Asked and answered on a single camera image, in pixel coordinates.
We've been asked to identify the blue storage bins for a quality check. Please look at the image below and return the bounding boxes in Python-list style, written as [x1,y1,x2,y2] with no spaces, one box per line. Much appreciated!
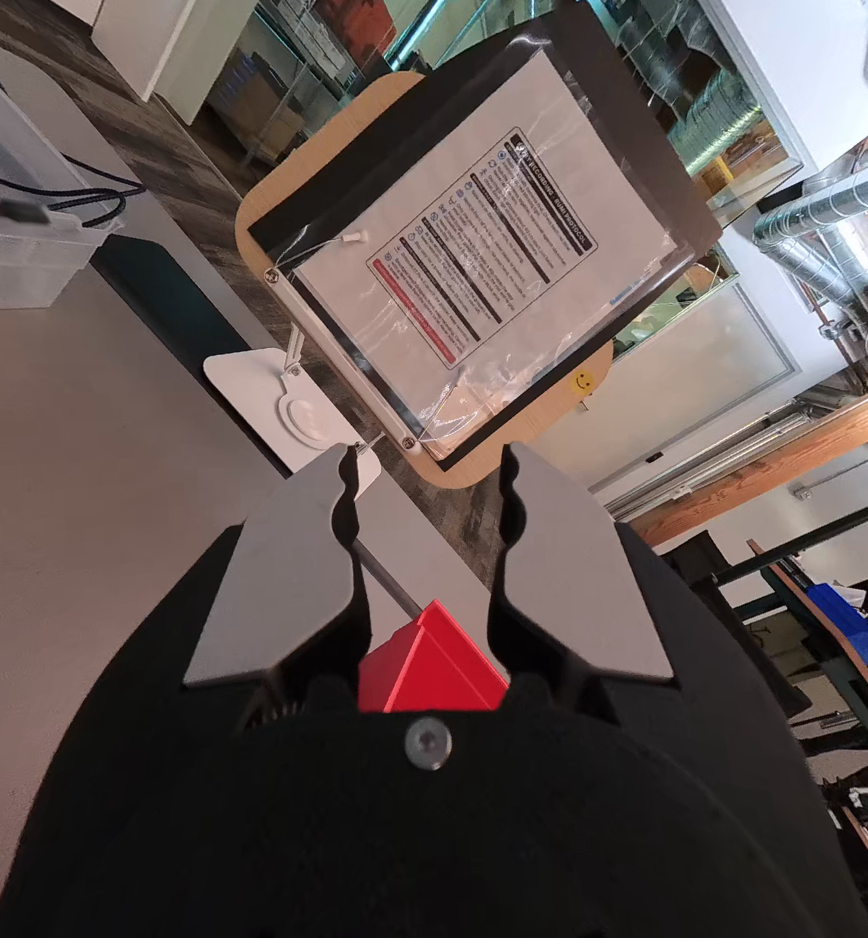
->
[806,582,868,666]

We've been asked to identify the white cabinet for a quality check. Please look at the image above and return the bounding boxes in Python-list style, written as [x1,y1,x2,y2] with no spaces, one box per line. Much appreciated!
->
[93,0,260,104]

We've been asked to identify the dark desk mat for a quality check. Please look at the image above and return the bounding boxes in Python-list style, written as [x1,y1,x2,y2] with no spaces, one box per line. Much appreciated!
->
[89,234,292,477]

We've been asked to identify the black usb-c cable silver plug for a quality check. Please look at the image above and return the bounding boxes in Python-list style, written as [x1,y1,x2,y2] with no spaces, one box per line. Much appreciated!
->
[0,150,147,230]

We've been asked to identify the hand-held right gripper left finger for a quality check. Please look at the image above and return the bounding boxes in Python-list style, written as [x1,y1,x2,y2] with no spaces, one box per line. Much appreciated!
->
[182,443,375,704]

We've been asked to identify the wooden ceiling beam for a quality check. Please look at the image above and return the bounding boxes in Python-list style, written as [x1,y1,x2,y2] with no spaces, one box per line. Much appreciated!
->
[628,381,868,547]

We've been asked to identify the wooden board with instruction sheet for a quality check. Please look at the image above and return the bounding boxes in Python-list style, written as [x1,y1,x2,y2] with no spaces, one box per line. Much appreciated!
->
[234,0,725,490]

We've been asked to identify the red plastic bin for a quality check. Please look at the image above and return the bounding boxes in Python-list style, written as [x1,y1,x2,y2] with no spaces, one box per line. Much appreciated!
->
[358,599,509,713]

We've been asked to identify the silver air duct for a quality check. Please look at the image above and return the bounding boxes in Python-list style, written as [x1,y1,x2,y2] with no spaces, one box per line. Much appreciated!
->
[752,125,868,382]

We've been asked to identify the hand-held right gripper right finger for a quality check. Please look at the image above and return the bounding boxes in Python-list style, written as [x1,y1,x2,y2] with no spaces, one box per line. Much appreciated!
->
[487,442,677,704]

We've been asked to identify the clear plastic bin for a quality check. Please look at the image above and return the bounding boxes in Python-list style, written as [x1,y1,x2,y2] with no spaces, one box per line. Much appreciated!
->
[0,44,126,310]

